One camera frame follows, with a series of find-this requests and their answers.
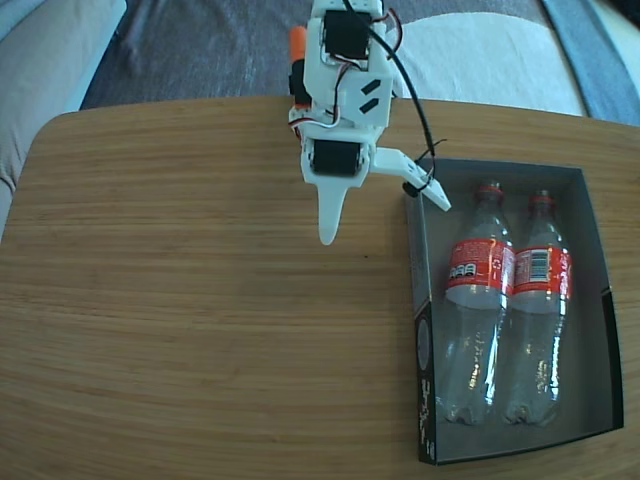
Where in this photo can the clear tall Coke bottle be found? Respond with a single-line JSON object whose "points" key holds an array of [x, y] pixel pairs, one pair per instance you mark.
{"points": [[480, 270]]}

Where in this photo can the clear contour Coca-Cola bottle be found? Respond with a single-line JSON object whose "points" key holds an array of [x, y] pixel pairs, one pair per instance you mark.
{"points": [[540, 270]]}

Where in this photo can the grey cardboard box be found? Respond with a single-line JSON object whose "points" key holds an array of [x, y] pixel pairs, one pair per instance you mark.
{"points": [[595, 250]]}

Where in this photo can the white cushion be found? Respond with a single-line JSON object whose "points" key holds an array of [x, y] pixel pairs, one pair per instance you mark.
{"points": [[475, 60]]}

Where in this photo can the grey striped rug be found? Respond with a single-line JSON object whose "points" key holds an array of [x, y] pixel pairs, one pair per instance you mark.
{"points": [[200, 50]]}

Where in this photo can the blue-grey blanket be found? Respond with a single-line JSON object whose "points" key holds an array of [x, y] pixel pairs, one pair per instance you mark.
{"points": [[600, 50]]}

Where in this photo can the beige sofa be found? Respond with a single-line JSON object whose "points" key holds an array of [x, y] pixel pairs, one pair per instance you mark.
{"points": [[40, 75]]}

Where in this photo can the flat white camera mount plate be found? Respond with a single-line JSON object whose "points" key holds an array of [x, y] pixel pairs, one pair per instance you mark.
{"points": [[400, 167]]}

